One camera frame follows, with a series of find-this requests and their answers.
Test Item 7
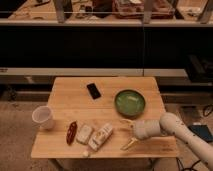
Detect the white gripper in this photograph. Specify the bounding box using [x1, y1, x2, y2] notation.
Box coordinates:
[120, 119, 161, 151]

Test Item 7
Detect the clear bottle with white label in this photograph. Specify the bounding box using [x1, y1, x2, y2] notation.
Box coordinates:
[88, 123, 113, 151]

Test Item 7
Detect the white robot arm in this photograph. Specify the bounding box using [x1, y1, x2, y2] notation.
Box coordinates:
[121, 112, 213, 171]

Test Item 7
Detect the green ceramic bowl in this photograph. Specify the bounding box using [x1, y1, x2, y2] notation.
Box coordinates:
[114, 89, 146, 117]

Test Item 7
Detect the small white bottle cap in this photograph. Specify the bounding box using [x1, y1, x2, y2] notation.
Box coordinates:
[83, 151, 90, 158]

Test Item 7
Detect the wooden table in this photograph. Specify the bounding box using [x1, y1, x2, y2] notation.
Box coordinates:
[30, 76, 181, 171]

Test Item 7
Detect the white snack packet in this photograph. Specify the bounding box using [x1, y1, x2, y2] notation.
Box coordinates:
[77, 124, 94, 144]

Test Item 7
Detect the black smartphone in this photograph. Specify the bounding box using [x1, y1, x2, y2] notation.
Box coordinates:
[87, 83, 101, 99]

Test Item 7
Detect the black box on floor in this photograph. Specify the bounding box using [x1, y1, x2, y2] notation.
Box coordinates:
[189, 125, 213, 143]

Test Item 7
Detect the white paper cup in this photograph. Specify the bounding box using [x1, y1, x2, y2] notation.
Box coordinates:
[32, 106, 54, 130]

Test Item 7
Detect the shelf with clutter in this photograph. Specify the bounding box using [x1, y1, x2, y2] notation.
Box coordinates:
[0, 0, 213, 27]

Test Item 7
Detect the black cable on floor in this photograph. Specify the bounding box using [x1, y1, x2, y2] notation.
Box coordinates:
[175, 156, 204, 171]

